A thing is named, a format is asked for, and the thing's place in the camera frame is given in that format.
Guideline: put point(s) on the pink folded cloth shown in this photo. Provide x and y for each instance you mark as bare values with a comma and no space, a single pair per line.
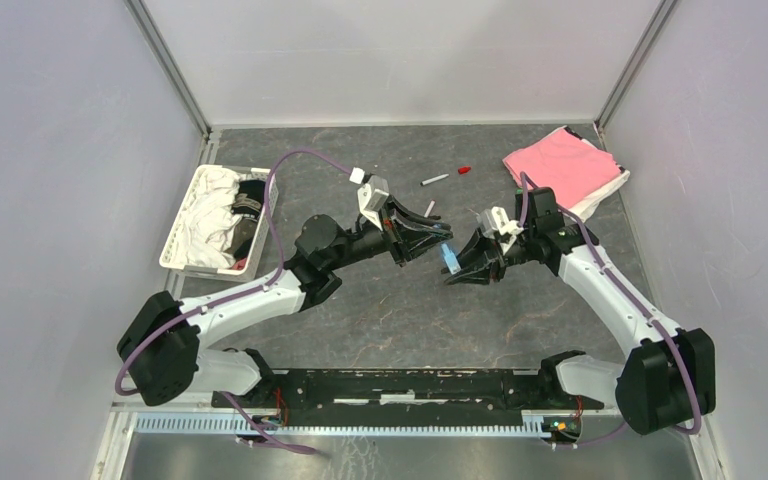
541,162

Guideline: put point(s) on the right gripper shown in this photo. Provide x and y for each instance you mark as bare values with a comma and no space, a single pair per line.
475,259

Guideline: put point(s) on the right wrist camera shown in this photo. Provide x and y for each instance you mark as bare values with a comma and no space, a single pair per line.
494,223

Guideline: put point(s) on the white cloth in basket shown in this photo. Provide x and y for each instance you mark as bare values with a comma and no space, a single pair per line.
204,225

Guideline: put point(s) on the aluminium frame rail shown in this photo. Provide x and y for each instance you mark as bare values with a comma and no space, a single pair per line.
427,400

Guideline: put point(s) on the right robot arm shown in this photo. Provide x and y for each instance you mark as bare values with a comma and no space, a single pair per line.
622,311

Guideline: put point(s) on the white pen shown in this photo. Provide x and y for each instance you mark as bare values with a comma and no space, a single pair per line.
429,209
434,179

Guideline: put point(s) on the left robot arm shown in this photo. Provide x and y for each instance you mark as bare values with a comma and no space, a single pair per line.
166,350

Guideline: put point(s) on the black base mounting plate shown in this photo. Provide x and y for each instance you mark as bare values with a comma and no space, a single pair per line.
409,398

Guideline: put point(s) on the blue pen cap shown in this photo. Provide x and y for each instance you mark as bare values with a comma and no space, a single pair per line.
451,263

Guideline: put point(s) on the white pen upper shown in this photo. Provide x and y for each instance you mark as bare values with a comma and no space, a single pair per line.
434,179

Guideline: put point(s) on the white pen middle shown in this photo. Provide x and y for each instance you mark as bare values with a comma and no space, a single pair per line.
429,209

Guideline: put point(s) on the white plastic basket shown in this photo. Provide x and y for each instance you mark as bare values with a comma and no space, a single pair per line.
246,269

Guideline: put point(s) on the black cloth in basket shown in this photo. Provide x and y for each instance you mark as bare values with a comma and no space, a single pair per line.
247,206

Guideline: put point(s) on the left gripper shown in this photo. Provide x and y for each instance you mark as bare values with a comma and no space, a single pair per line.
405,242

